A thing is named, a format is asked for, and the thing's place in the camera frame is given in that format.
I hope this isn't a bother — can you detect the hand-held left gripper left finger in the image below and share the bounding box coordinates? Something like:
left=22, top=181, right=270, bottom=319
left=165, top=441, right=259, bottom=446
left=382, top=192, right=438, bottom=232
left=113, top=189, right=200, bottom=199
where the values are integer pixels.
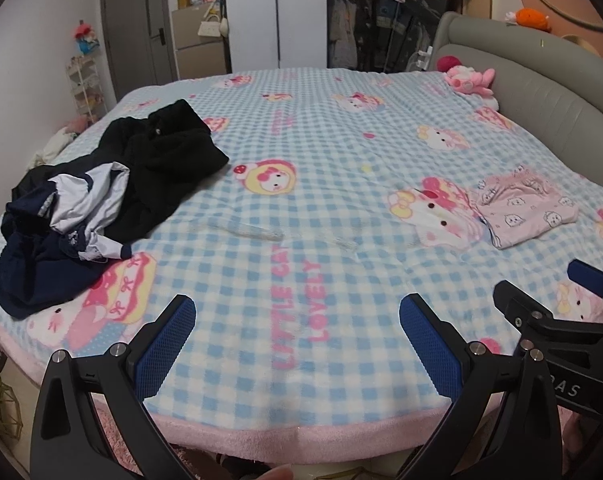
left=28, top=294, right=198, bottom=480

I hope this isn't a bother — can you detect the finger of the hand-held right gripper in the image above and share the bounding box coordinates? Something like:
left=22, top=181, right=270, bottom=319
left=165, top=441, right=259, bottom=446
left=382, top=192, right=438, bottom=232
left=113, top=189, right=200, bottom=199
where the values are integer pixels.
left=567, top=259, right=603, bottom=306
left=494, top=280, right=557, bottom=333

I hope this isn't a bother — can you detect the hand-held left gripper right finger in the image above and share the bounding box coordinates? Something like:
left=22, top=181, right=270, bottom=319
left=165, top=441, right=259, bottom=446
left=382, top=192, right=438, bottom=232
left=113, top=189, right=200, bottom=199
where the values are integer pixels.
left=396, top=294, right=577, bottom=480

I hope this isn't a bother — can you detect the white jacket with navy cuffs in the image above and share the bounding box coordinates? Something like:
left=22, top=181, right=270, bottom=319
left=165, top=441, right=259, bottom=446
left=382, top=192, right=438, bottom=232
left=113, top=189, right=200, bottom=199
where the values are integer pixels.
left=48, top=161, right=132, bottom=263

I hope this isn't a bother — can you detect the pink printed pajama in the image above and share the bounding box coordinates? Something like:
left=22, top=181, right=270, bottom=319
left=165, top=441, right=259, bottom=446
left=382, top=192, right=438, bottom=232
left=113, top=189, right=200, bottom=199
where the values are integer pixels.
left=469, top=169, right=581, bottom=251

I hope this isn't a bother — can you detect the pink shaggy rug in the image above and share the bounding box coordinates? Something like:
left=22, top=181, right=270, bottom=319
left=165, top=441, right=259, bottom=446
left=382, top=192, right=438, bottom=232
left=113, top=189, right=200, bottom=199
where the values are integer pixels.
left=94, top=402, right=222, bottom=480

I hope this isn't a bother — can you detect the navy garment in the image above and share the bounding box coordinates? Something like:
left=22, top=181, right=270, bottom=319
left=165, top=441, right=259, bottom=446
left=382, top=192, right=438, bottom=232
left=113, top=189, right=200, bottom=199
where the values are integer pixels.
left=0, top=162, right=134, bottom=320

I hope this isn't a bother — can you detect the black fleece jacket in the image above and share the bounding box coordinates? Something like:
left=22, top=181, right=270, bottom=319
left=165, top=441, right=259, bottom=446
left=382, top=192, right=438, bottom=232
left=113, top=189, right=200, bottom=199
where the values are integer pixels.
left=88, top=99, right=230, bottom=241

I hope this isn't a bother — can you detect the grey padded headboard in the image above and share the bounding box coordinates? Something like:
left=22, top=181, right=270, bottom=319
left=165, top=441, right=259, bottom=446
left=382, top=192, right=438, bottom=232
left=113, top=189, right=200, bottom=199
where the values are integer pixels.
left=426, top=11, right=603, bottom=186

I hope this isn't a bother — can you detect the blue checked printed blanket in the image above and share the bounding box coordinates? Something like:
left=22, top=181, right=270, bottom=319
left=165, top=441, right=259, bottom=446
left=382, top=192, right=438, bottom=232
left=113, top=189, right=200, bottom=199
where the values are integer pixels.
left=0, top=67, right=603, bottom=461

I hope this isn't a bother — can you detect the pink plush toy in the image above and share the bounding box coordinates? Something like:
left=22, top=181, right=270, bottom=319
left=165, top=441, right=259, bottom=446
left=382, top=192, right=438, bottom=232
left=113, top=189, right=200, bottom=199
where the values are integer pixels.
left=444, top=64, right=497, bottom=97

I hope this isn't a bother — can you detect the white cloth heap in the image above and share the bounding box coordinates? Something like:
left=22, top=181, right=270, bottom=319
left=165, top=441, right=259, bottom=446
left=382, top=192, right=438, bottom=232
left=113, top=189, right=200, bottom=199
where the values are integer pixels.
left=31, top=127, right=82, bottom=171

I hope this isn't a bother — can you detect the orange plush toy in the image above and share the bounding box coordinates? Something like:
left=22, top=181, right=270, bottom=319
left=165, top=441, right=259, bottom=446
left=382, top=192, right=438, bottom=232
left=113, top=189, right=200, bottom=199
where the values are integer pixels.
left=514, top=7, right=553, bottom=33

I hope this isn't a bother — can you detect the white shelf rack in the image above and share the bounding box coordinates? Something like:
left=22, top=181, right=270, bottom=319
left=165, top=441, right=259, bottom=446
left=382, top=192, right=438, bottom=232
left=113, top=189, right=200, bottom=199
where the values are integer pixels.
left=65, top=55, right=104, bottom=123

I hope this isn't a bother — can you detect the dark open wardrobe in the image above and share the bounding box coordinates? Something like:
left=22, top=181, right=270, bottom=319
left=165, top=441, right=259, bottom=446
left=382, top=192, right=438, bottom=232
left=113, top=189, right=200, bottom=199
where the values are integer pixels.
left=326, top=0, right=455, bottom=73

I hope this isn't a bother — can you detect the red and blue doll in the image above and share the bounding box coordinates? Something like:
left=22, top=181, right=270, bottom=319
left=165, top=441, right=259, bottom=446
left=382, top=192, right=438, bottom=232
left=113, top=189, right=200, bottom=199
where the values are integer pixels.
left=72, top=20, right=100, bottom=56

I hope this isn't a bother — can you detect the grey door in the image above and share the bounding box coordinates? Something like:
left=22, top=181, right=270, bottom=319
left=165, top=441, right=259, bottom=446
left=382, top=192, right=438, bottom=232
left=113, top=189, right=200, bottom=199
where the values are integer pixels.
left=98, top=0, right=179, bottom=103

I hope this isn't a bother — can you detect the white handbag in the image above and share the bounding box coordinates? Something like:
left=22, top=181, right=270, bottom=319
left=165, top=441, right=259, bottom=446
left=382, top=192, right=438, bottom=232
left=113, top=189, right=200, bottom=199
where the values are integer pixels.
left=198, top=12, right=222, bottom=37

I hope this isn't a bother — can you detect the white wardrobe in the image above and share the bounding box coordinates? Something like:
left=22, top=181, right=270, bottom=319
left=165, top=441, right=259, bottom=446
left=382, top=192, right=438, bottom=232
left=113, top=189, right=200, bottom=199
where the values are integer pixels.
left=224, top=0, right=328, bottom=73

